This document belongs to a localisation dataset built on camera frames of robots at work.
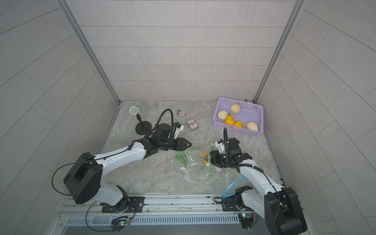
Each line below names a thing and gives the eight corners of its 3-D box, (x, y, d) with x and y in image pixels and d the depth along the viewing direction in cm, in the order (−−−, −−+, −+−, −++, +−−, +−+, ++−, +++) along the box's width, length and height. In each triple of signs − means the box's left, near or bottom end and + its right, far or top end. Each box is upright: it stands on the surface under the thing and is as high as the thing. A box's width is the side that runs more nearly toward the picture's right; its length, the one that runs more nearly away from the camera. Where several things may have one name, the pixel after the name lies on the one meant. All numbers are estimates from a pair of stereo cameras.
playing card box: (191, 131, 101) (191, 129, 100) (186, 123, 106) (186, 121, 104) (198, 127, 103) (198, 126, 101) (193, 120, 107) (193, 118, 106)
